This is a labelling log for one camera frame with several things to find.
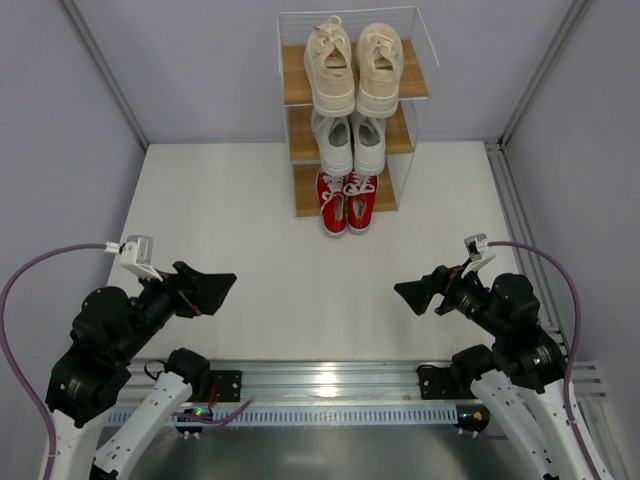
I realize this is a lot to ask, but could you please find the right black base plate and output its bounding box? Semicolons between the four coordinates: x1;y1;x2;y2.
416;365;475;400

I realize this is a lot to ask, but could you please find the white sneaker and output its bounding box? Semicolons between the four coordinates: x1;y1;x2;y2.
311;109;353;177
350;112;386;176

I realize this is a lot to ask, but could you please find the right corner aluminium post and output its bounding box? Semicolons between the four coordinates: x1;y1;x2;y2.
498;0;594;149

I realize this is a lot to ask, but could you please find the left corner aluminium post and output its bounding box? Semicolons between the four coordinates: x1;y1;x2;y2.
57;0;150;152

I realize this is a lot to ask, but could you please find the beige sneaker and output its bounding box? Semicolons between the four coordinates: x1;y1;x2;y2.
304;15;355;118
356;23;404;119

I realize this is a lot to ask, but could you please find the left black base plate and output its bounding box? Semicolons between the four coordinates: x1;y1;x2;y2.
201;370;243;405

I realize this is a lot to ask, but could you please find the right aluminium frame rail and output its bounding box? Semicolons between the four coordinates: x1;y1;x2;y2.
484;140;571;356

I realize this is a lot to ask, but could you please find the white wire shoe shelf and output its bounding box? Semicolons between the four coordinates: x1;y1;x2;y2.
277;6;439;217

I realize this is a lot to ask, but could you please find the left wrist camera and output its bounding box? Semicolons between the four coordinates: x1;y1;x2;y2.
104;235;163;281

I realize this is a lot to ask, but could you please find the white slotted cable duct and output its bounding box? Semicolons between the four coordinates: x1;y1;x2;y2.
107;404;459;427

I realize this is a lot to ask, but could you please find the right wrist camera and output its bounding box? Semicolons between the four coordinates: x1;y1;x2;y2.
461;233;496;278

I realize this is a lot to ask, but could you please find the aluminium mounting rail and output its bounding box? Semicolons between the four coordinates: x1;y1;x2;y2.
117;360;607;406

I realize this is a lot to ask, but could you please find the corner aluminium post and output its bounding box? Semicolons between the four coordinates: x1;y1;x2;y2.
57;0;150;152
498;0;594;149

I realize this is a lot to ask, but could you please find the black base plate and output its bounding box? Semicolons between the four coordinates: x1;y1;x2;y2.
201;370;243;405
416;365;475;400

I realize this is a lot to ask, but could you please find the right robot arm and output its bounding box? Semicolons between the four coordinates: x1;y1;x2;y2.
394;266;612;479

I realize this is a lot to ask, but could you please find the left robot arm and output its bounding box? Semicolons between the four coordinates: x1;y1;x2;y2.
42;261;237;479

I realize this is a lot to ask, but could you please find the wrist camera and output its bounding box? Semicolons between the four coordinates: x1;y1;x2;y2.
461;233;496;278
104;235;163;281

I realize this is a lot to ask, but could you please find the red canvas sneaker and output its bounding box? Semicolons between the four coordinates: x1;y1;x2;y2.
344;171;378;234
316;170;347;237

